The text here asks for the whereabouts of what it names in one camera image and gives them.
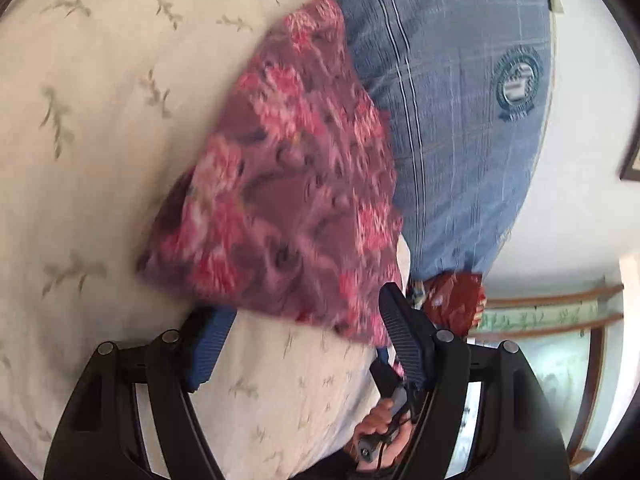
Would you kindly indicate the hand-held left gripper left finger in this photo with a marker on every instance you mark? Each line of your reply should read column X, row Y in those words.
column 212, row 347

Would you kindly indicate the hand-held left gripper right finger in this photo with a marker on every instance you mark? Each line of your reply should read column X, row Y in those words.
column 404, row 340

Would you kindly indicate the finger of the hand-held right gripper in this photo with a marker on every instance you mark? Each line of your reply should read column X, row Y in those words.
column 385, row 372

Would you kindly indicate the purple floral shirt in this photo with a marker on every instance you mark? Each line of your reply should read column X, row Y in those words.
column 295, row 185

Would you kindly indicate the person's right hand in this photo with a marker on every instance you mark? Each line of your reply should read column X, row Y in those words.
column 374, row 419

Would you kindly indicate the red plastic bag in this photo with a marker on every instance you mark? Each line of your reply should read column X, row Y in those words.
column 452, row 302

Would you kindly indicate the cream leaf print bed sheet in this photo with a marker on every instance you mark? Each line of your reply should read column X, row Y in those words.
column 110, row 160

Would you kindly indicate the blue plaid pillow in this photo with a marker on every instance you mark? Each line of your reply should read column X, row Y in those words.
column 450, row 125

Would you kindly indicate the dark picture frame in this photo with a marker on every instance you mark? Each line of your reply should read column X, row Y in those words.
column 632, row 162

